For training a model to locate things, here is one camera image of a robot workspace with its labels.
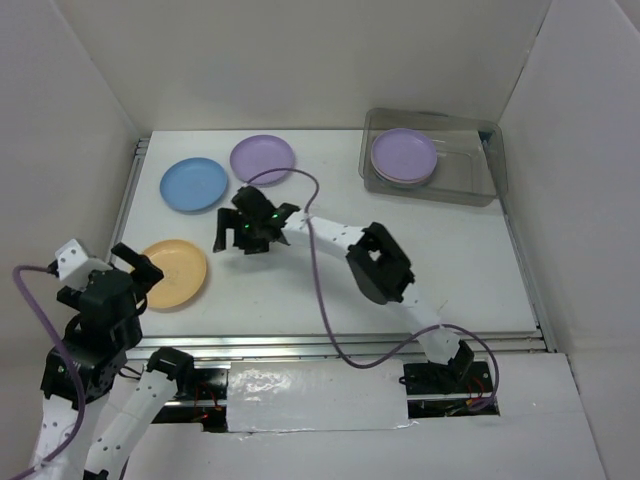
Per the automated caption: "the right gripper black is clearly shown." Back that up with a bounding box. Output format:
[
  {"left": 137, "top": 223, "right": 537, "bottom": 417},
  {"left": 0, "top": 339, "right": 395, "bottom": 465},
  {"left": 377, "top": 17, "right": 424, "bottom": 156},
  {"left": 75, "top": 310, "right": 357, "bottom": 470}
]
[{"left": 213, "top": 207, "right": 269, "bottom": 255}]

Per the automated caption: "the orange plate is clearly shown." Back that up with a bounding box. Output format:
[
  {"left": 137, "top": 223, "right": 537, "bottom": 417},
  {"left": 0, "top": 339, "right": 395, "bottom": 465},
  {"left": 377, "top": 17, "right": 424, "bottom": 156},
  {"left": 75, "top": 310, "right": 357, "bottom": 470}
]
[{"left": 142, "top": 239, "right": 208, "bottom": 310}]

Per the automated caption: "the blue plate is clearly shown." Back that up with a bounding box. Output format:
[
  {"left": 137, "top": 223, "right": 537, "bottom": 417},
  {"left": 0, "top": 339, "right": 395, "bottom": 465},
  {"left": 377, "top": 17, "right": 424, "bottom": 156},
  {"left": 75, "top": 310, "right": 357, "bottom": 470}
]
[{"left": 159, "top": 157, "right": 229, "bottom": 214}]

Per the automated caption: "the pink plate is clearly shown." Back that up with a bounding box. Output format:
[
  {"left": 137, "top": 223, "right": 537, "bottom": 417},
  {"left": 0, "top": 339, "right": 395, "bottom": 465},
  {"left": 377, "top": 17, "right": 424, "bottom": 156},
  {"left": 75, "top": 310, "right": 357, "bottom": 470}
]
[{"left": 375, "top": 173, "right": 431, "bottom": 190}]

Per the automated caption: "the purple plate front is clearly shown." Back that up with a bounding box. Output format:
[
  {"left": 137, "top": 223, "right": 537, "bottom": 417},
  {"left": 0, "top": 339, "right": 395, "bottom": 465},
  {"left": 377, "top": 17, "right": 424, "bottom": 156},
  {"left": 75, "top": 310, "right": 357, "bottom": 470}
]
[{"left": 371, "top": 128, "right": 438, "bottom": 169}]

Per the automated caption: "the purple plate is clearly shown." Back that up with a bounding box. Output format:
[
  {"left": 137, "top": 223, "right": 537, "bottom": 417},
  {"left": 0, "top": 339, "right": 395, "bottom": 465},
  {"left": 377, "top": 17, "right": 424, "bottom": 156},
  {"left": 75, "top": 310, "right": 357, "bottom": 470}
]
[
  {"left": 230, "top": 134, "right": 296, "bottom": 185},
  {"left": 371, "top": 128, "right": 438, "bottom": 169}
]

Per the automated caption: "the cream plate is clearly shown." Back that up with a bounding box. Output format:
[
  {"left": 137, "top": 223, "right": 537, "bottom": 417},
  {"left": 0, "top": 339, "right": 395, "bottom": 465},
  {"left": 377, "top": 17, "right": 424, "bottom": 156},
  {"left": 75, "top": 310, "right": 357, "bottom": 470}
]
[{"left": 373, "top": 163, "right": 435, "bottom": 185}]

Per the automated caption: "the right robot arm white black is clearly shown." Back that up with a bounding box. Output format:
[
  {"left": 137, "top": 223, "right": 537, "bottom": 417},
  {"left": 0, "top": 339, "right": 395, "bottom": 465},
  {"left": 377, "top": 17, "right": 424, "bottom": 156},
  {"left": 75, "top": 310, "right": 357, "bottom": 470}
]
[{"left": 213, "top": 186, "right": 474, "bottom": 393}]

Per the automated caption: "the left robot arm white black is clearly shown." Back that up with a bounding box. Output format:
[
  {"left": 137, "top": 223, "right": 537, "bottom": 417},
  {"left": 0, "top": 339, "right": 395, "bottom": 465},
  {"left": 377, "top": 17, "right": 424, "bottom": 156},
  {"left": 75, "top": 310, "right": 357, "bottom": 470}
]
[{"left": 13, "top": 239, "right": 198, "bottom": 479}]

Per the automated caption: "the clear plastic bin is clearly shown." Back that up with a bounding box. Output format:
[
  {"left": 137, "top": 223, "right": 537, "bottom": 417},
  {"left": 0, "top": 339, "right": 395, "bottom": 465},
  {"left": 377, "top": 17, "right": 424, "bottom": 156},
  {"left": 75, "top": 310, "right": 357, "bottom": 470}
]
[{"left": 359, "top": 108, "right": 508, "bottom": 207}]

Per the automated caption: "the purple plate rear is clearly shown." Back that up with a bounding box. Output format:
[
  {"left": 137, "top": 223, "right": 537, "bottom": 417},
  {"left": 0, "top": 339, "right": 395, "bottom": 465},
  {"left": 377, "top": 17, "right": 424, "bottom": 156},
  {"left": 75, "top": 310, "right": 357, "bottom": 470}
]
[{"left": 230, "top": 134, "right": 296, "bottom": 185}]

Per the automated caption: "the white foil cover panel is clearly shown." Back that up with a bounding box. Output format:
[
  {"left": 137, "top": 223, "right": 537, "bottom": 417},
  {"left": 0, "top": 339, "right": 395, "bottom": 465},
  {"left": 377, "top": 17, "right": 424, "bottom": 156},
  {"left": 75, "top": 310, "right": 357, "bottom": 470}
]
[{"left": 226, "top": 360, "right": 409, "bottom": 433}]

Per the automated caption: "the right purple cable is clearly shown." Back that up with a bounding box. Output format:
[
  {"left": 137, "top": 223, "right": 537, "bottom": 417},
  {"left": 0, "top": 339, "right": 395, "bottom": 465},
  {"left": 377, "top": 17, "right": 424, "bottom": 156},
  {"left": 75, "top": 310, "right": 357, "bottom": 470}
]
[{"left": 247, "top": 168, "right": 501, "bottom": 414}]

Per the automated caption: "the purple cable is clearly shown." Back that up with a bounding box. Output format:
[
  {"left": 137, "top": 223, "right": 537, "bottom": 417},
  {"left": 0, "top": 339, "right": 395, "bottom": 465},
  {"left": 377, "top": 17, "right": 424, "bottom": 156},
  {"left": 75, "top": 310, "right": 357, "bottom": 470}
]
[
  {"left": 247, "top": 168, "right": 501, "bottom": 414},
  {"left": 11, "top": 264, "right": 89, "bottom": 480}
]

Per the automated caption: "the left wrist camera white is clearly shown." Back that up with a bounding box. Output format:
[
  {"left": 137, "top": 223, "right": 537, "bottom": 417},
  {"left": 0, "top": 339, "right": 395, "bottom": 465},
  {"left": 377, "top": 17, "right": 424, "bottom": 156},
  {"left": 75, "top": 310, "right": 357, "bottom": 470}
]
[{"left": 55, "top": 239, "right": 111, "bottom": 291}]

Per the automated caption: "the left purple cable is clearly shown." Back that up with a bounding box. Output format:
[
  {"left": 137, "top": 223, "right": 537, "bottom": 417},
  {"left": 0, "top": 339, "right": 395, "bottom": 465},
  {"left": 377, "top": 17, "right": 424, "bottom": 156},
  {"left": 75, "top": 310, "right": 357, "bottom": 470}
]
[{"left": 11, "top": 264, "right": 89, "bottom": 480}]

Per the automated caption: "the aluminium frame rail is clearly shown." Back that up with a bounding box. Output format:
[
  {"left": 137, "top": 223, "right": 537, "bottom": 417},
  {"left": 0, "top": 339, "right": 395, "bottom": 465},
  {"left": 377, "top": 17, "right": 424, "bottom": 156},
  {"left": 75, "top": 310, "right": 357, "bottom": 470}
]
[{"left": 119, "top": 130, "right": 545, "bottom": 358}]

